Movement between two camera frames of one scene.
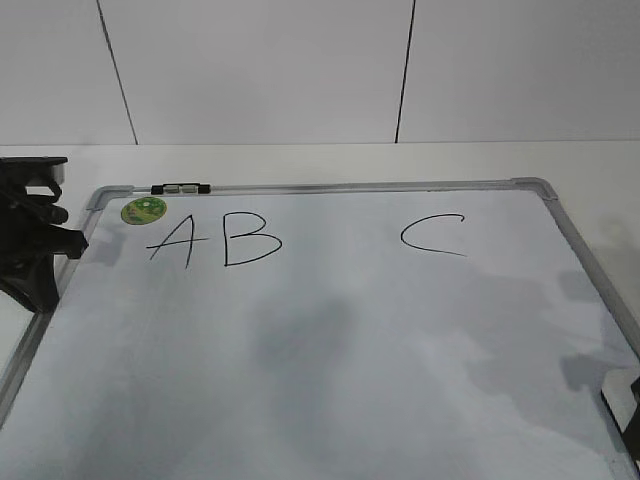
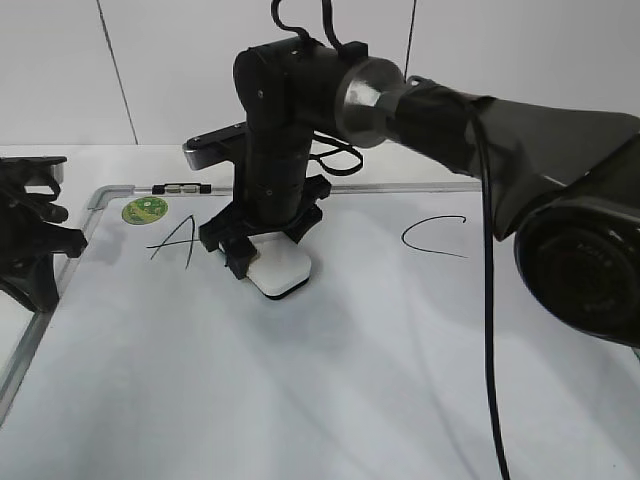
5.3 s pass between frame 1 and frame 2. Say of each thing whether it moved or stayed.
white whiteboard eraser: moved
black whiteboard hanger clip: stayed
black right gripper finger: moved
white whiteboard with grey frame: stayed
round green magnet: stayed
